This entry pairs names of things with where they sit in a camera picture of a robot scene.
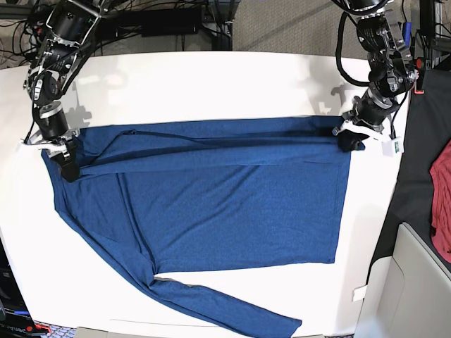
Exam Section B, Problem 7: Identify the red cloth pile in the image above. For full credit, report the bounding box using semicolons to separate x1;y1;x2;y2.
430;142;450;263

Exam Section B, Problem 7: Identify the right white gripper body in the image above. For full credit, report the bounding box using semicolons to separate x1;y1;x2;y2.
22;128;80;158

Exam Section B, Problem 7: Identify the beige plastic bin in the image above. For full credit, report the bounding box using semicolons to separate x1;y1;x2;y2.
354;223;450;337

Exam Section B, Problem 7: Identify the blue handled tool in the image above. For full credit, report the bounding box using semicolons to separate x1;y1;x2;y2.
402;21;412;47

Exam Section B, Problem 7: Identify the orange clamp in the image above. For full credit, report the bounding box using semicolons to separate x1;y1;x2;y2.
413;57;426;95

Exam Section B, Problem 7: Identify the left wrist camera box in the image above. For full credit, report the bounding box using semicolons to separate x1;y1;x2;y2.
382;137;404;157

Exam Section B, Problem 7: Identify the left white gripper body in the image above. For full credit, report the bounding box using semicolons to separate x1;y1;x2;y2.
332;111;385;142

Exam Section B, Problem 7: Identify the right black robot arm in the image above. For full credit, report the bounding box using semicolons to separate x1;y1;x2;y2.
23;1;111;182

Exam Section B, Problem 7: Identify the blue long-sleeve T-shirt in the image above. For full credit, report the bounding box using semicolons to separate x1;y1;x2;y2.
43;116;351;337

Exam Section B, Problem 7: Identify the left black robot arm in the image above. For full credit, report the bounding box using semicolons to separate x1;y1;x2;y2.
333;1;418;152

